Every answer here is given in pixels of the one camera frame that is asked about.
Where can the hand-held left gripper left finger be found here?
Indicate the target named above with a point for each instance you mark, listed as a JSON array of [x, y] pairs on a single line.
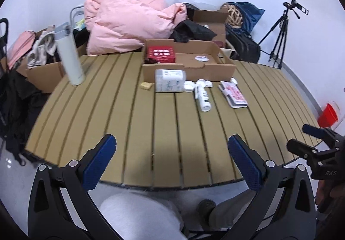
[[99, 161]]

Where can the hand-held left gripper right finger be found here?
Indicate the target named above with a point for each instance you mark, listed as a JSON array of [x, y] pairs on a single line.
[[245, 164]]

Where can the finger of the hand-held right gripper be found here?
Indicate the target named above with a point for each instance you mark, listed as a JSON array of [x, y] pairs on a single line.
[[315, 131], [304, 149]]

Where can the pink notebook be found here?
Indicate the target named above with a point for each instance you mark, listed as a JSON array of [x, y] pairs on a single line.
[[234, 94]]

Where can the white plastic bottle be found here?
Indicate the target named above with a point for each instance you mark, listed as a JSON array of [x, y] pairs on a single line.
[[204, 100]]

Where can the thin white tube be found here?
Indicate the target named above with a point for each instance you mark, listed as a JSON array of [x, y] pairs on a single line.
[[197, 92]]

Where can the small yellow block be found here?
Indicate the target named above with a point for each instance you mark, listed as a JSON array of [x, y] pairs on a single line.
[[145, 86]]

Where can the white round lid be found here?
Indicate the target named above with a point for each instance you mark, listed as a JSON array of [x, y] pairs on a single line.
[[208, 83]]

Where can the white tissue pack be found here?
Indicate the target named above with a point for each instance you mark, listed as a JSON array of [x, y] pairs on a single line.
[[169, 80]]

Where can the shallow cardboard tray box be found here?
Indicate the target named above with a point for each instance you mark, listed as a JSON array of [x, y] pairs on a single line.
[[188, 68]]

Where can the person's right hand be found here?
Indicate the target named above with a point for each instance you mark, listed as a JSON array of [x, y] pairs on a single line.
[[322, 195]]

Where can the red bucket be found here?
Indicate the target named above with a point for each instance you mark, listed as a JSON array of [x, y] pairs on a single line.
[[327, 116]]

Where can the dark shoe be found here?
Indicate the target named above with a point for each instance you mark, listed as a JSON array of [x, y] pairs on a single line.
[[206, 207]]

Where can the person's left leg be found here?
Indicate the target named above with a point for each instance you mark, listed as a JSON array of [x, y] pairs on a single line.
[[140, 215]]

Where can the black jacket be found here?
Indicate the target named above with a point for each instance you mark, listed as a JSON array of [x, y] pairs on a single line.
[[18, 110]]

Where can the cardboard box with clothes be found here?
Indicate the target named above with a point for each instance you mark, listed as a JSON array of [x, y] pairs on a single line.
[[44, 78]]

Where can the white thermos bottle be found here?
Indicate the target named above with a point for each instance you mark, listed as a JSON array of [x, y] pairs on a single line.
[[71, 59]]

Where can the black suitcase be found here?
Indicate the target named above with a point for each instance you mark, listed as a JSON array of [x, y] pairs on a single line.
[[244, 45]]

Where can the white sachet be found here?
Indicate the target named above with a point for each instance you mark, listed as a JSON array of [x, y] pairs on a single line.
[[202, 58]]

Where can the red patterned box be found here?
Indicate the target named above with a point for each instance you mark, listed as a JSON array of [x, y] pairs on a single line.
[[161, 54]]

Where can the beige clothing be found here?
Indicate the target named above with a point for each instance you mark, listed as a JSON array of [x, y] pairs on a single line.
[[40, 51]]

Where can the blue bag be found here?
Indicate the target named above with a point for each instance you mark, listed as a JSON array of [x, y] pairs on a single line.
[[252, 13]]

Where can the pink bag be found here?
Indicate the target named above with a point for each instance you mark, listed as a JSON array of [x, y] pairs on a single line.
[[20, 48]]

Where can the woven rattan ball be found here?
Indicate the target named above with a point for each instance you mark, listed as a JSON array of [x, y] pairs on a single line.
[[235, 16]]

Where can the pink duvet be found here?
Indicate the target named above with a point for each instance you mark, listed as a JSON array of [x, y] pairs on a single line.
[[126, 21]]

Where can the black cloth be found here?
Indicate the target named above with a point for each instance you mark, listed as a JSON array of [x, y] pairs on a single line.
[[192, 31]]

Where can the open cardboard box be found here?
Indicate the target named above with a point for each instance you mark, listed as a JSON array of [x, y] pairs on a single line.
[[209, 17]]

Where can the black folding cart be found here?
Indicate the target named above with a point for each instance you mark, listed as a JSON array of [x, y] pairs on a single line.
[[3, 40]]

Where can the black tripod with camera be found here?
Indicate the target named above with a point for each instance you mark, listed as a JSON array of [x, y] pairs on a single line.
[[280, 32]]

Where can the white metal frame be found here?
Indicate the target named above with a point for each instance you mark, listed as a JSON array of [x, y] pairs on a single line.
[[74, 12]]

